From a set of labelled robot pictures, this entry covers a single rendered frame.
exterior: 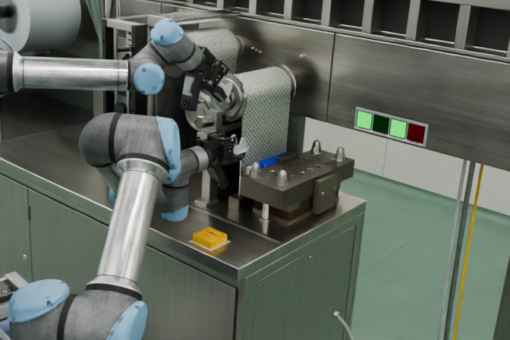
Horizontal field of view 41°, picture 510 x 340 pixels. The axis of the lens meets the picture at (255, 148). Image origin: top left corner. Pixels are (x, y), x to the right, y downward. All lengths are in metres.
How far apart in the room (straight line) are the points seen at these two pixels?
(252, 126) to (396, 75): 0.47
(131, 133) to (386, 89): 0.91
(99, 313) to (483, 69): 1.22
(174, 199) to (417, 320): 1.82
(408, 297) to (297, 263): 1.61
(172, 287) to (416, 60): 0.99
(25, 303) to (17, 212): 1.27
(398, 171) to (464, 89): 2.92
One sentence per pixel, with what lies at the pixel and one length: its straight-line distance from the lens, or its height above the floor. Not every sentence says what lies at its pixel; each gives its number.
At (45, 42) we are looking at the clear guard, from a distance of 2.80.
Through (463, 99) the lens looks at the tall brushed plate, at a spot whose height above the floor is 1.32.
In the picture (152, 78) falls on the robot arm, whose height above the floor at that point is 1.39.
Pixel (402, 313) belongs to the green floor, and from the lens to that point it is 3.45.
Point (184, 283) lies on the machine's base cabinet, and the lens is 2.02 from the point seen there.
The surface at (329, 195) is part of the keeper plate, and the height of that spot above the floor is 0.96.
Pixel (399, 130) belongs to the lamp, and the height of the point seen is 1.18.
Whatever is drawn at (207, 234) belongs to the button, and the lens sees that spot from 1.91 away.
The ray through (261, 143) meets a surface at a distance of 2.15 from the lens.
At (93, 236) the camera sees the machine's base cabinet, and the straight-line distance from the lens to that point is 2.29.
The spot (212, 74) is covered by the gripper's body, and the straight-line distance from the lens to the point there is 1.91.
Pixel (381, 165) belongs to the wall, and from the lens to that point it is 4.95.
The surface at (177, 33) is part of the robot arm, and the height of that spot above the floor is 1.48.
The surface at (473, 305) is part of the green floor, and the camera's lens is 3.64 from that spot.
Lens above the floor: 1.77
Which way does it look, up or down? 19 degrees down
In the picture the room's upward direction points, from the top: 4 degrees clockwise
